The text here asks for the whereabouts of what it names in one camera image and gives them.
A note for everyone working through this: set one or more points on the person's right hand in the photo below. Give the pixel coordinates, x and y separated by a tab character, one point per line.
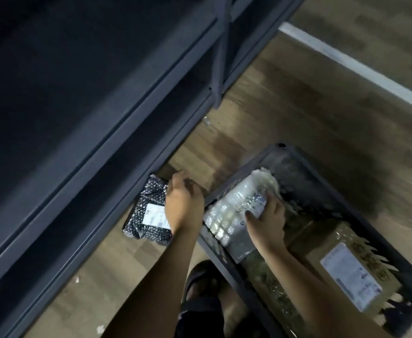
269	232

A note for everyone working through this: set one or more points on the person's left hand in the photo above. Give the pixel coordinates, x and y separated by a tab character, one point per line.
185	204

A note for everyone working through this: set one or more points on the black bubble mailer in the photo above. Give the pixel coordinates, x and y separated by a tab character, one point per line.
146	207

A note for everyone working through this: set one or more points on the white bubble mailer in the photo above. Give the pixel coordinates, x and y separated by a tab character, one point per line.
230	214

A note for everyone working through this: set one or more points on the dark grey plastic crate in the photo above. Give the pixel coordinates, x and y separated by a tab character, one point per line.
315	179

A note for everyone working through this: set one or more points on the small cardboard box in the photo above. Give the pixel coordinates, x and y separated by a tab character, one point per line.
350	274

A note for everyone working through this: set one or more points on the dark grey metal shelving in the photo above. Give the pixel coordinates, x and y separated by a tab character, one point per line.
68	119

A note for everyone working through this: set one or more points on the person's right forearm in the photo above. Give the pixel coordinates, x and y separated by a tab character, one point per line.
315	302

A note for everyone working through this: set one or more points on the person's left forearm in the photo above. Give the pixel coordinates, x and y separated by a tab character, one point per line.
153	292

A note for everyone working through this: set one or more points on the person's left foot in sandal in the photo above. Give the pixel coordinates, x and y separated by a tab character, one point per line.
202	281

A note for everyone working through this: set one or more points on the person's dark shorts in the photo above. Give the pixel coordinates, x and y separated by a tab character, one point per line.
199	320

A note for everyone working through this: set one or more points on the small white scrap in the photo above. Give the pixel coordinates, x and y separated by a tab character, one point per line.
206	120

